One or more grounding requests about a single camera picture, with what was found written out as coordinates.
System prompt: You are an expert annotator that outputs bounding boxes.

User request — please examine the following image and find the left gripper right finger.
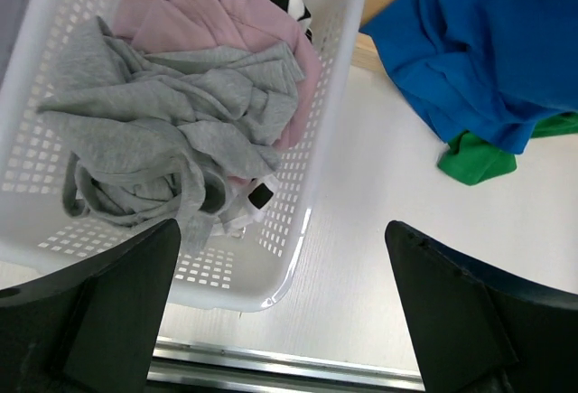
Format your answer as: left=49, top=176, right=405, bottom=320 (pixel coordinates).
left=385, top=220, right=577, bottom=392

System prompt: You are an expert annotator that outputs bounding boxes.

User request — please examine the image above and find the grey tank top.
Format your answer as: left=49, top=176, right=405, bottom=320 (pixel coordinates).
left=37, top=17, right=303, bottom=254

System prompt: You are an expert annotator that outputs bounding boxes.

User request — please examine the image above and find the white plastic basket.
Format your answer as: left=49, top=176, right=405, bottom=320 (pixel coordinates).
left=1, top=0, right=364, bottom=312

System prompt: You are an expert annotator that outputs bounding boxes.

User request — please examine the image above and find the aluminium rail frame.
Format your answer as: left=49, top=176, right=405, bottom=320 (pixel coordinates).
left=148, top=338, right=424, bottom=392

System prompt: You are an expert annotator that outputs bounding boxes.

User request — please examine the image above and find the black white striped tank top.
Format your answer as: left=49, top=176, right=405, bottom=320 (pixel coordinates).
left=210, top=0, right=312, bottom=238

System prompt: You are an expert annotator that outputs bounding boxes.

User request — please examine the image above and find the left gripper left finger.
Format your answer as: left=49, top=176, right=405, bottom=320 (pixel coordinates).
left=1, top=220, right=181, bottom=392

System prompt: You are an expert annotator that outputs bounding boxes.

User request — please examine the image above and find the pink tank top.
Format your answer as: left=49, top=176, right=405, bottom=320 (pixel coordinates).
left=111, top=0, right=322, bottom=150

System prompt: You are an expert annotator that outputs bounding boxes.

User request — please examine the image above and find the blue tank top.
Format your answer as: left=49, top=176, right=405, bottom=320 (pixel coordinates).
left=363, top=0, right=577, bottom=154

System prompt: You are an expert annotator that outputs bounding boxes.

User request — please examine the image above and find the green tank top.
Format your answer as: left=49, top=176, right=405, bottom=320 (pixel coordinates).
left=437, top=113, right=577, bottom=186

